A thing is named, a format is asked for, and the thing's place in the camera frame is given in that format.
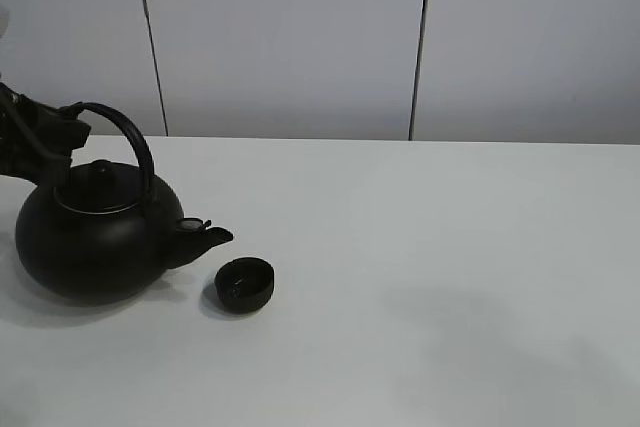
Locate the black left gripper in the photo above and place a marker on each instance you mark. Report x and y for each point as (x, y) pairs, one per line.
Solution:
(37, 141)

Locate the black round teapot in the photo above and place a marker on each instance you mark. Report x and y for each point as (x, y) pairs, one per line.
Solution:
(112, 229)

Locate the small black teacup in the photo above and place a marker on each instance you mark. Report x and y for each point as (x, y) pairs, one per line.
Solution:
(245, 285)

